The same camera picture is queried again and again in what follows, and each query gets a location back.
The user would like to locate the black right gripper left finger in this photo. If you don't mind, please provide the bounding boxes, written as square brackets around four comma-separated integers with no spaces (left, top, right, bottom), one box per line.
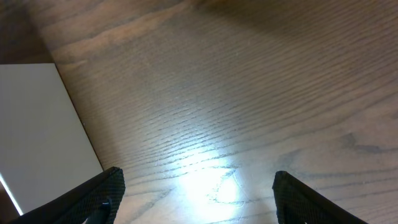
[10,167,126,224]

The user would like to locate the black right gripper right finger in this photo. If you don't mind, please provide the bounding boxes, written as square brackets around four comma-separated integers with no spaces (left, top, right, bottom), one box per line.
[272,170,367,224]

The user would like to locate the white cardboard box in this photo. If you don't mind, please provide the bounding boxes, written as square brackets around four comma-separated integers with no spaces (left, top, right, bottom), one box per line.
[1,63,103,215]

